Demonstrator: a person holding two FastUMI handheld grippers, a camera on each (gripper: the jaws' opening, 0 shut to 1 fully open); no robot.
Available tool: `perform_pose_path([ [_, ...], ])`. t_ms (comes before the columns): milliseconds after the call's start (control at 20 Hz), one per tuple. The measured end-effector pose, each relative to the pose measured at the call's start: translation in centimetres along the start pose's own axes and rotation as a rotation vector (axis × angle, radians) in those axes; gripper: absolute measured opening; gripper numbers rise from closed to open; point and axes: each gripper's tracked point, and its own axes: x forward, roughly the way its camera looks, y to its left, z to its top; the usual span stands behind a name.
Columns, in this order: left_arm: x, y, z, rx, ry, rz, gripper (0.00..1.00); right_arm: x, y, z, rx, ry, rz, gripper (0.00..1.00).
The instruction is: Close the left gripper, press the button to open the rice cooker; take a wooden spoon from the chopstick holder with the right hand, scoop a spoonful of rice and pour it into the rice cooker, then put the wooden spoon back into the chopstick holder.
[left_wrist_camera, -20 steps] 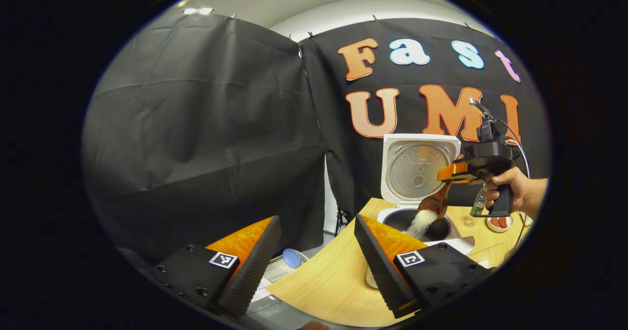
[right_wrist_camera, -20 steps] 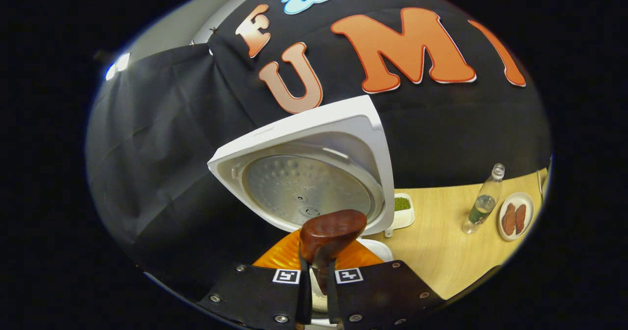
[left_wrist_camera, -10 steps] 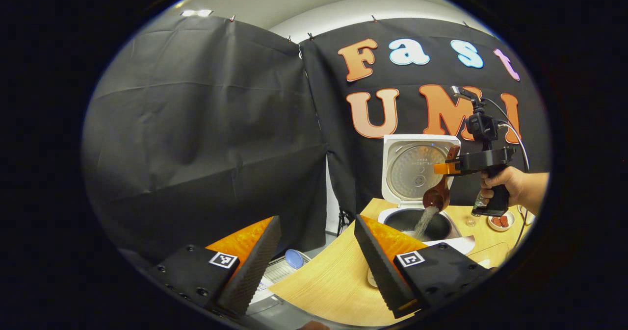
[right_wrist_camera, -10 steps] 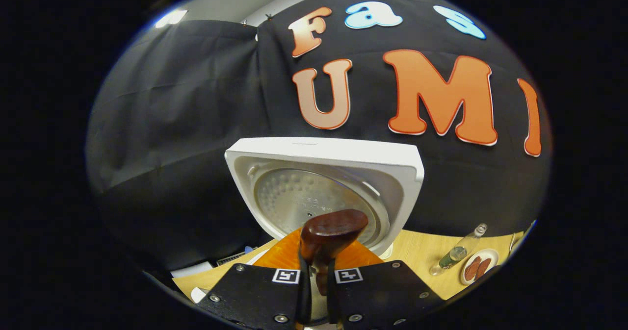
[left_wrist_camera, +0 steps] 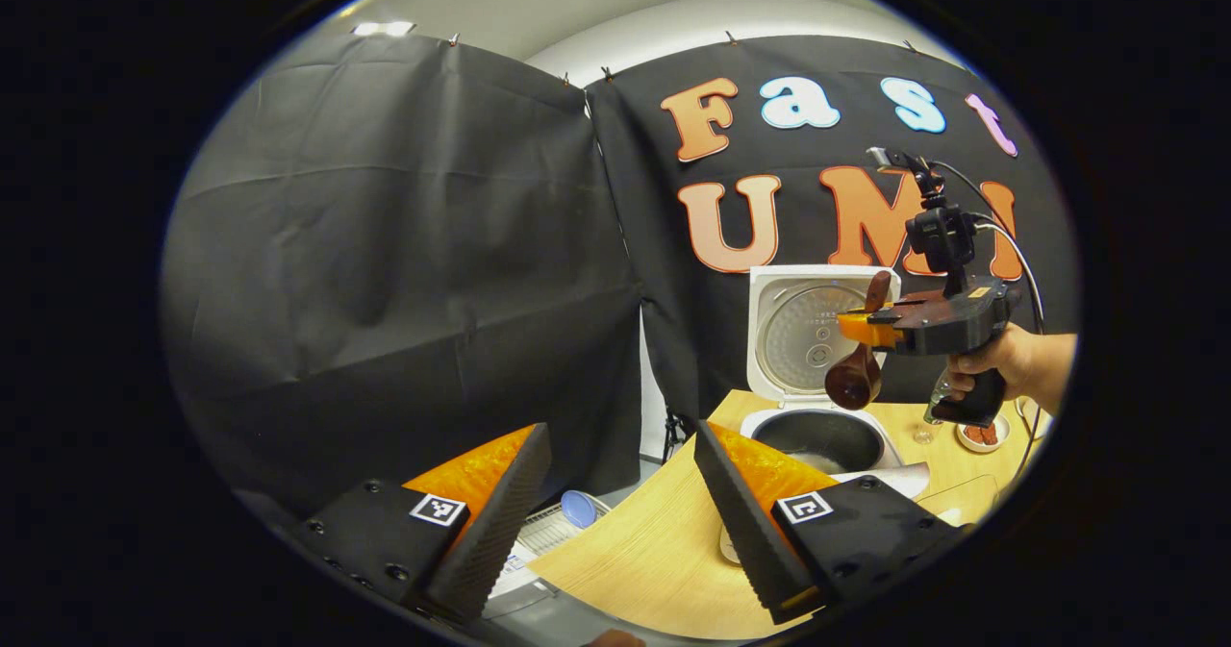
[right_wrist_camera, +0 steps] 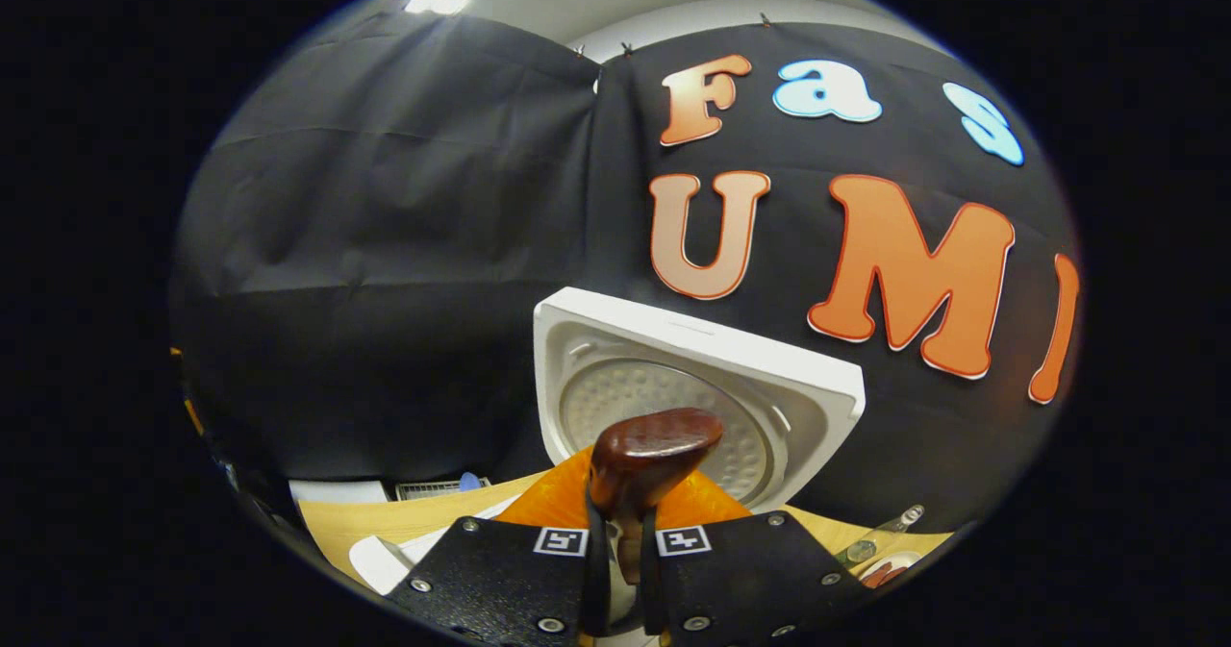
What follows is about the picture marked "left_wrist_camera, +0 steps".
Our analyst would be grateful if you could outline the brown wooden spoon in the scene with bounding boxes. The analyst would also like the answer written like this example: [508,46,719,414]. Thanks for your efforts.
[824,270,894,412]

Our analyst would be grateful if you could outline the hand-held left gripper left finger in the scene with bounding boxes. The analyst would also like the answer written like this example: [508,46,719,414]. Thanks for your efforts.
[289,423,554,625]

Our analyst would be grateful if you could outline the metal wire rack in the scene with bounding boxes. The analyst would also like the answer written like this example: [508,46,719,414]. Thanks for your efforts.
[516,496,614,560]

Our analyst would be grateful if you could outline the blue round lid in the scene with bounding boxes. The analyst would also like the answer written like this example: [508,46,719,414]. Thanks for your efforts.
[561,490,600,531]

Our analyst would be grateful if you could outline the white rice cooker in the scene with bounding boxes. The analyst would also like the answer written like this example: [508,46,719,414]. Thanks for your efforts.
[739,264,932,500]

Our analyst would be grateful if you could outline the white round plate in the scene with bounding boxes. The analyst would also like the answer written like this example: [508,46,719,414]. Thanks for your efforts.
[956,413,1012,454]

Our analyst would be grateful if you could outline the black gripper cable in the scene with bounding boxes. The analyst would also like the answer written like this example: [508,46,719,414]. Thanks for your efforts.
[925,158,1047,480]

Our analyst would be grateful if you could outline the black stand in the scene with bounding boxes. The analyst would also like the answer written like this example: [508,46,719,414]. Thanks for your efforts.
[661,411,695,467]

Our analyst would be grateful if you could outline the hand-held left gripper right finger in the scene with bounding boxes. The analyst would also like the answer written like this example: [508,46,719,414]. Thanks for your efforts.
[692,420,968,627]

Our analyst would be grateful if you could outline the white rice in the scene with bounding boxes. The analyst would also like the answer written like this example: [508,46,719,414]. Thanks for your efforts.
[789,449,849,476]

